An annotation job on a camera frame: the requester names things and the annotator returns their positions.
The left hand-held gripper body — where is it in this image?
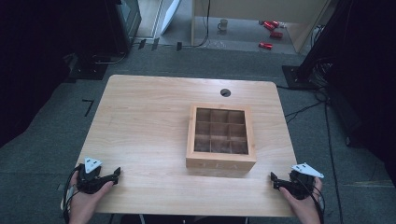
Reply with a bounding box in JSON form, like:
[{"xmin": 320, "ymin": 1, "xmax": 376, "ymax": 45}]
[{"xmin": 75, "ymin": 157, "xmax": 108, "ymax": 195}]

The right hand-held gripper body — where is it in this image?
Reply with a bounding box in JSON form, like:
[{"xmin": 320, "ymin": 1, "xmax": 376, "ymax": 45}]
[{"xmin": 284, "ymin": 161, "xmax": 325, "ymax": 201}]

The wooden box with compartments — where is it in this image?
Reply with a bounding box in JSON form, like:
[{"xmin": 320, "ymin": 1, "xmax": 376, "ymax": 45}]
[{"xmin": 185, "ymin": 103, "xmax": 258, "ymax": 172}]

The person's left hand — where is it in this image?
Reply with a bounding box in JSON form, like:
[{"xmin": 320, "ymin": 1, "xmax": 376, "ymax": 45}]
[{"xmin": 68, "ymin": 170, "xmax": 115, "ymax": 218}]

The person's right hand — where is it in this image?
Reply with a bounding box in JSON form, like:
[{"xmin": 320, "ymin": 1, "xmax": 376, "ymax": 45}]
[{"xmin": 278, "ymin": 176, "xmax": 323, "ymax": 218}]

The black tape corner mark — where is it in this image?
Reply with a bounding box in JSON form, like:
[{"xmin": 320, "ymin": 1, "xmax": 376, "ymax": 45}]
[{"xmin": 81, "ymin": 98, "xmax": 95, "ymax": 118}]

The dark cabinet with screen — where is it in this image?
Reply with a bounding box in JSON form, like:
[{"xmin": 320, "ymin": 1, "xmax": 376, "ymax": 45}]
[{"xmin": 104, "ymin": 0, "xmax": 143, "ymax": 57}]

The grey mug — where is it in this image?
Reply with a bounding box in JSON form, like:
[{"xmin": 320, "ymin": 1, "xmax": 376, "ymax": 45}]
[{"xmin": 217, "ymin": 18, "xmax": 230, "ymax": 33}]

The white board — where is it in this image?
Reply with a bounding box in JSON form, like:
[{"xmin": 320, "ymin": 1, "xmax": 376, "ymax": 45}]
[{"xmin": 160, "ymin": 0, "xmax": 182, "ymax": 35}]

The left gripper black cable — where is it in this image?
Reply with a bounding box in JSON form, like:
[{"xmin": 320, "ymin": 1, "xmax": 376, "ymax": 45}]
[{"xmin": 60, "ymin": 163, "xmax": 84, "ymax": 224}]

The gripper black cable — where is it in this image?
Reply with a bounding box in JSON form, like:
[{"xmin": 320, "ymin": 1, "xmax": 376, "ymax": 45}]
[
  {"xmin": 60, "ymin": 163, "xmax": 84, "ymax": 224},
  {"xmin": 306, "ymin": 183, "xmax": 327, "ymax": 224}
]

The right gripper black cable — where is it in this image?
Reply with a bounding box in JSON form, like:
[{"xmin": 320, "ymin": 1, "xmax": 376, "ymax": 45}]
[{"xmin": 306, "ymin": 183, "xmax": 327, "ymax": 224}]

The long black floor cable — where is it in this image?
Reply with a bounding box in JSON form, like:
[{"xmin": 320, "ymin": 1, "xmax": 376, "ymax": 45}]
[{"xmin": 323, "ymin": 92, "xmax": 345, "ymax": 224}]

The black stand with cables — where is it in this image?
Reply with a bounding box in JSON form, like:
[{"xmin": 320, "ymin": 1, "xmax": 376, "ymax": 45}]
[{"xmin": 281, "ymin": 0, "xmax": 356, "ymax": 91}]

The black stand base plate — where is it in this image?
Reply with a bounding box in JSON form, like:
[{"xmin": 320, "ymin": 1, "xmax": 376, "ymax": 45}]
[{"xmin": 64, "ymin": 52, "xmax": 109, "ymax": 84}]

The hanging black cable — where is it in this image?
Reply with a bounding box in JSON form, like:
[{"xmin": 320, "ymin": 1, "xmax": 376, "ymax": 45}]
[{"xmin": 181, "ymin": 0, "xmax": 212, "ymax": 49}]

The light wooden desk frame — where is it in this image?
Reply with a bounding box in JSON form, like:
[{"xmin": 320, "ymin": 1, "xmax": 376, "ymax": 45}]
[{"xmin": 190, "ymin": 0, "xmax": 332, "ymax": 56}]

